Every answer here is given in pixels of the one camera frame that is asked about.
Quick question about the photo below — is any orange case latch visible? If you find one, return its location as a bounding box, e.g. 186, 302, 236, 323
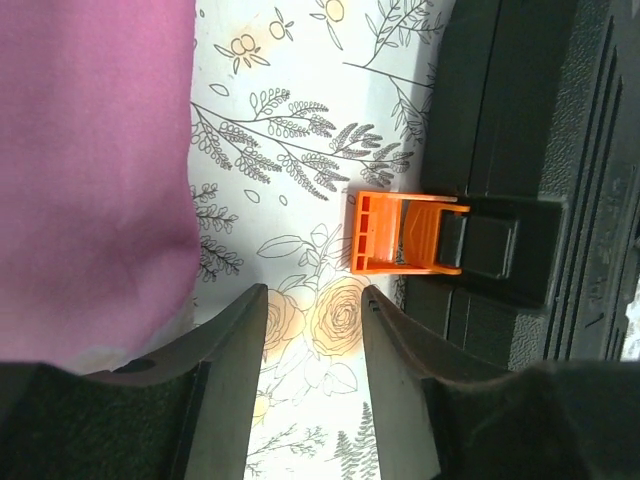
350, 190, 471, 276

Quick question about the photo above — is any floral patterned table mat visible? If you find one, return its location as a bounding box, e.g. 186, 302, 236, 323
189, 1, 453, 479

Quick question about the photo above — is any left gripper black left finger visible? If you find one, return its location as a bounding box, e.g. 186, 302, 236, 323
1, 284, 268, 479

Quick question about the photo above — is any purple folded cloth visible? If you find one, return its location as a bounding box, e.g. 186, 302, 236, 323
1, 1, 199, 365

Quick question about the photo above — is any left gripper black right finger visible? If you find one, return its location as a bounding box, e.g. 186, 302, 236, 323
361, 286, 639, 479

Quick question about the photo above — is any black plastic tool case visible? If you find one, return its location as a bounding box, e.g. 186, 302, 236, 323
404, 1, 639, 370

